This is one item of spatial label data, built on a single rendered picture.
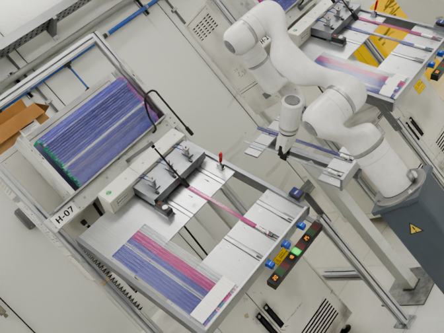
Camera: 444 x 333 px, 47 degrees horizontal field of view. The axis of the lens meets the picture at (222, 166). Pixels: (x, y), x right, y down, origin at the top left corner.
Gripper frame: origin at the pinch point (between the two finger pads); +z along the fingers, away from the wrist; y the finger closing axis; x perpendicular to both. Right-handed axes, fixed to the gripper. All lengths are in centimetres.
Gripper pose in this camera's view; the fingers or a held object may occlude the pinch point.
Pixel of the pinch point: (285, 154)
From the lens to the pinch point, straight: 227.5
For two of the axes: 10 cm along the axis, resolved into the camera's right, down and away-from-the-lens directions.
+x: 8.1, 4.4, -3.8
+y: -5.8, 6.1, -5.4
